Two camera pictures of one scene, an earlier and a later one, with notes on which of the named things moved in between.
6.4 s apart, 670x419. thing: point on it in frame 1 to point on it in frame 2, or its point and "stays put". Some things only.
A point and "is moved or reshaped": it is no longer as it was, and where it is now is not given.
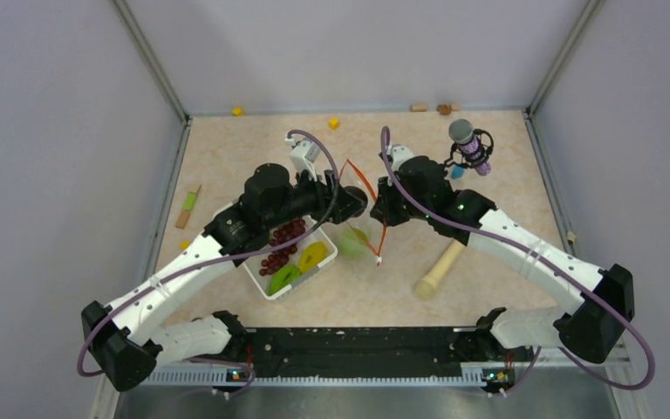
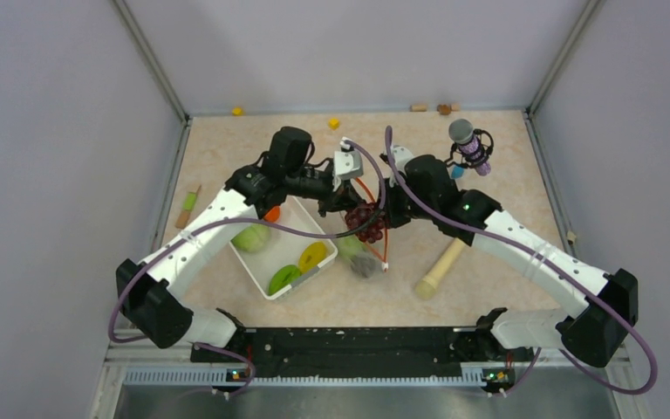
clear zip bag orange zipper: (363, 235) is moved or reshaped
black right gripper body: (396, 208) stays put
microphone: (472, 148) stays put
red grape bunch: (276, 259) to (360, 214)
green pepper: (283, 277) stays put
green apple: (352, 244) stays put
